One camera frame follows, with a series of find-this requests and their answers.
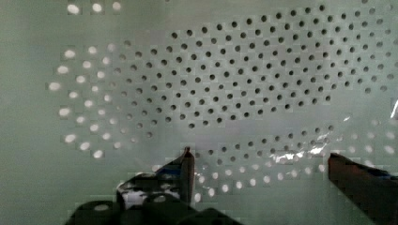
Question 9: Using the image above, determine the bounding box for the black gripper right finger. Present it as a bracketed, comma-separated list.
[328, 153, 398, 225]

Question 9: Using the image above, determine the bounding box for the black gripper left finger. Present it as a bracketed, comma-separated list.
[65, 147, 242, 225]

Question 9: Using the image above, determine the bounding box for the green plastic strainer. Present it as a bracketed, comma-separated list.
[1, 0, 397, 225]

